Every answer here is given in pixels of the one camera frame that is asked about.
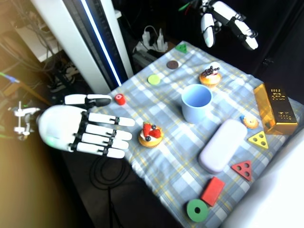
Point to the brown sandwich cookie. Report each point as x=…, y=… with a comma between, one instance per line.
x=172, y=64

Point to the white blurred foreground surface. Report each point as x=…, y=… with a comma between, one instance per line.
x=273, y=194

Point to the red triangle block with holes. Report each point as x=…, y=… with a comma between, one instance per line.
x=243, y=172

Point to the red bottle cap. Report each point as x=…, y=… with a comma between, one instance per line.
x=120, y=99

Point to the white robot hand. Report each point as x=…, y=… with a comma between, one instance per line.
x=59, y=123
x=225, y=10

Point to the white shelf board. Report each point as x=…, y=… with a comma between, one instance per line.
x=31, y=40

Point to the green triangle block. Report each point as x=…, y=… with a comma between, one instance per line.
x=181, y=48

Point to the power strip with white plugs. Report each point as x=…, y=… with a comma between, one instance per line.
x=159, y=41

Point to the green sandwich cookie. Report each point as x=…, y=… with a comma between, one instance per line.
x=154, y=79

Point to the lilac glasses case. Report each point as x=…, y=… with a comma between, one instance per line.
x=222, y=147

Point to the small orange toy tart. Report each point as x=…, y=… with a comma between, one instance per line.
x=251, y=123

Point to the toy gold bar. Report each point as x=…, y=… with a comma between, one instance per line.
x=280, y=104

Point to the blueberry toy cupcake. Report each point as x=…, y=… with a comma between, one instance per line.
x=210, y=78

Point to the strawberry toy cupcake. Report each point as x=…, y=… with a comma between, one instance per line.
x=150, y=135

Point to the blue cup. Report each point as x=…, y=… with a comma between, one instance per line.
x=196, y=111

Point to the blue plaid cloth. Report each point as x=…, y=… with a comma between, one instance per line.
x=166, y=161

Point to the white column with blue stripe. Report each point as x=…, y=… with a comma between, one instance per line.
x=71, y=42

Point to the yellow triangle block with holes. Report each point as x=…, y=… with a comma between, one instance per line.
x=257, y=142

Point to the red rectangular block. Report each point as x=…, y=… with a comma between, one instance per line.
x=212, y=191

